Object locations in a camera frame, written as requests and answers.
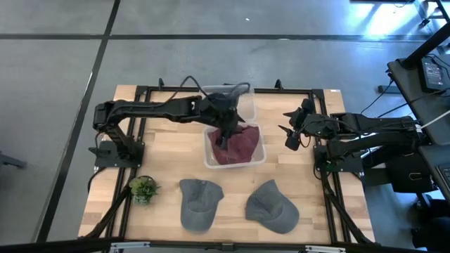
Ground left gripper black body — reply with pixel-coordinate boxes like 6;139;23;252
200;91;244;131

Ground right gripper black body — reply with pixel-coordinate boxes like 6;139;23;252
297;105;332;141

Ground maroon cap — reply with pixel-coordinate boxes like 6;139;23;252
207;124;261;166

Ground grey corduroy cap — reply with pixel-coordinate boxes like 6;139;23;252
245;179;300;235
179;178;225;233

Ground small potted green plant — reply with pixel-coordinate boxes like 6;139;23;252
128;175;161;206

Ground black controller box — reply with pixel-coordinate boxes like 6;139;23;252
363;150;437;194

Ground black desk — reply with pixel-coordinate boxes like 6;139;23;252
386;52;450;200

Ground black power adapter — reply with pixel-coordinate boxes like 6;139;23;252
420;56;449;93

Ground black rig bar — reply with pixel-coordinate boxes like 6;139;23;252
0;238;450;253

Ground dark stand foot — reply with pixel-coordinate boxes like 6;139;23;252
0;150;27;170

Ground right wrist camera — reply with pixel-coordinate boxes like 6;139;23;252
301;98;316;114

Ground black aluminium table frame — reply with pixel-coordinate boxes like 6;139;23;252
79;79;375;247

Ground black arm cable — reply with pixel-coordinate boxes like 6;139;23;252
165;74;212;103

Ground white cable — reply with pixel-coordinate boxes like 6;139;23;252
419;110;450;130

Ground black diagonal post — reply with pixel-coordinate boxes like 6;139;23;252
400;22;450;70

